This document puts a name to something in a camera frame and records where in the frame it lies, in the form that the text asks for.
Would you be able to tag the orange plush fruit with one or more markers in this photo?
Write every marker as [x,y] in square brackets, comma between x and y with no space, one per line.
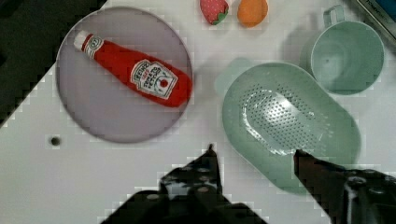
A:
[252,12]

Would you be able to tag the grey round plate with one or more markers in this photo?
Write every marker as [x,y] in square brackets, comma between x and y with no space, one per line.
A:
[96,100]

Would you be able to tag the red plush strawberry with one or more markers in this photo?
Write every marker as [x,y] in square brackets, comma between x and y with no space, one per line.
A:
[214,11]

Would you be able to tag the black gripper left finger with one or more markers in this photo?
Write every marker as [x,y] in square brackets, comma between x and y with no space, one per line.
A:
[191,194]

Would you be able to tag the black toaster oven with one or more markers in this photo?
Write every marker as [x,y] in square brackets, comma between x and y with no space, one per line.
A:
[382,14]

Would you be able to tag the red plush ketchup bottle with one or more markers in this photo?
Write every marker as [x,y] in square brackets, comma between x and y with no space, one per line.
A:
[150,77]

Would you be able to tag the green plastic cup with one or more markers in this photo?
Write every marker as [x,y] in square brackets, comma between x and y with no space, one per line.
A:
[347,57]

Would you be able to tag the green plastic strainer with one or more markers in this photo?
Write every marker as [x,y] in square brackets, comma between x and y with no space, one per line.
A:
[270,110]

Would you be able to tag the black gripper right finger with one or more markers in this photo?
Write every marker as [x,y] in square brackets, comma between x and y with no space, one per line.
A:
[348,196]

